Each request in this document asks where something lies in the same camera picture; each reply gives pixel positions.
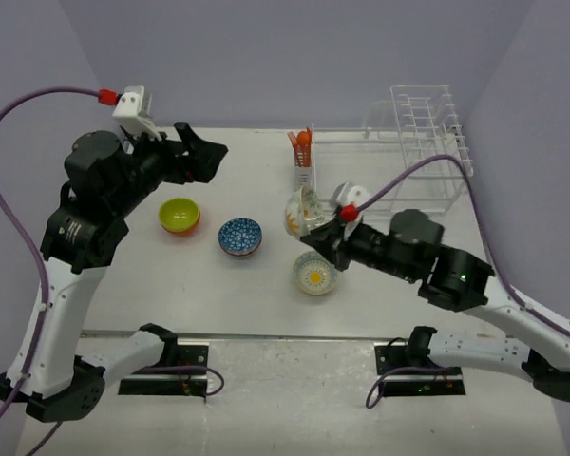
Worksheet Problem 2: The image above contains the white wire dish rack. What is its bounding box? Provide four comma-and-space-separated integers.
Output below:
311, 85, 473, 220

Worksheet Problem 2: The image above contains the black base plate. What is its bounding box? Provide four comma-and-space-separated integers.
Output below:
373, 338, 466, 399
117, 343, 210, 397

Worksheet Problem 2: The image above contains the white red patterned bowl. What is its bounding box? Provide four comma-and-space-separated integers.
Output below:
218, 218, 263, 251

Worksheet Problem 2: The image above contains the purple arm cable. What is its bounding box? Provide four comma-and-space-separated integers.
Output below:
0, 87, 120, 456
339, 154, 570, 346

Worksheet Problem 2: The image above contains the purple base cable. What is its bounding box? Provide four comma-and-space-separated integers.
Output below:
146, 364, 225, 405
365, 365, 457, 409

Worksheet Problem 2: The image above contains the orange plastic bowl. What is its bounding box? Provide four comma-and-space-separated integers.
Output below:
159, 212, 201, 236

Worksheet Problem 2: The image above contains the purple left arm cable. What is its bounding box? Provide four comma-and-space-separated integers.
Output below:
0, 87, 120, 456

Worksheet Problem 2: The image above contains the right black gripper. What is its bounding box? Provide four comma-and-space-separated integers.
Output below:
299, 213, 415, 280

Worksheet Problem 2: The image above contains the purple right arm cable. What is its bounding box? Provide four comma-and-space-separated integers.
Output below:
339, 154, 570, 346

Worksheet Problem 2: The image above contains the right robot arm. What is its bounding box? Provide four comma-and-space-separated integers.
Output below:
299, 209, 570, 403

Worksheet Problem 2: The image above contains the orange patterned ceramic bowl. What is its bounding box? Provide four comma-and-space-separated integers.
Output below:
220, 244, 261, 258

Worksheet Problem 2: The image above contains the orange plastic knife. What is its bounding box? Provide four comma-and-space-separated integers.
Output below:
303, 129, 312, 151

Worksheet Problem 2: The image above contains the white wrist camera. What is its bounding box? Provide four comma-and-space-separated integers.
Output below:
112, 85, 162, 141
330, 181, 371, 223

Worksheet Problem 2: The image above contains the orange plastic spoon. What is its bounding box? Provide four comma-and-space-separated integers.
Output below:
297, 131, 312, 167

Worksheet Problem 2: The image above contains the orange plastic fork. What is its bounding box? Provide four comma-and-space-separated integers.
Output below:
287, 131, 300, 154

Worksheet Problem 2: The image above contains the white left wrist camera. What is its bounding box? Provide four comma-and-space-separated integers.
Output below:
112, 85, 162, 141

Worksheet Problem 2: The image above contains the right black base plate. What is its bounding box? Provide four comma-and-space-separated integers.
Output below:
373, 338, 466, 399

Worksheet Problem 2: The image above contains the rearmost grey bowl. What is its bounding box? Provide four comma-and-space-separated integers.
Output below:
284, 184, 328, 239

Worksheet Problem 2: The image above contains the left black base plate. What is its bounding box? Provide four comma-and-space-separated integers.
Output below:
117, 343, 210, 397

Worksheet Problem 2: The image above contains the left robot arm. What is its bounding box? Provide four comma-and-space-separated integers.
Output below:
0, 123, 228, 423

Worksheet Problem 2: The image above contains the lime green plastic bowl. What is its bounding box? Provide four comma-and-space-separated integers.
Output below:
159, 198, 200, 232

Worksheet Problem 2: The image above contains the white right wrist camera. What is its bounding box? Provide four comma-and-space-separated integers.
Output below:
330, 181, 371, 223

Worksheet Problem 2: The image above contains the white cutlery holder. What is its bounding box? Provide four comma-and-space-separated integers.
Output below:
294, 151, 314, 189

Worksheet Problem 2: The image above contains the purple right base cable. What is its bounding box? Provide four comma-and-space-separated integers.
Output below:
365, 365, 457, 409

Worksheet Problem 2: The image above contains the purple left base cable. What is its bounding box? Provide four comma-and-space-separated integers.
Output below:
146, 364, 225, 405

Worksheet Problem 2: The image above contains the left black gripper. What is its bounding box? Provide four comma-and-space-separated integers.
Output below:
111, 121, 228, 216

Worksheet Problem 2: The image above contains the tan yellow rimmed bowl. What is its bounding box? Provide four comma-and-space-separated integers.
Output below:
293, 251, 338, 295

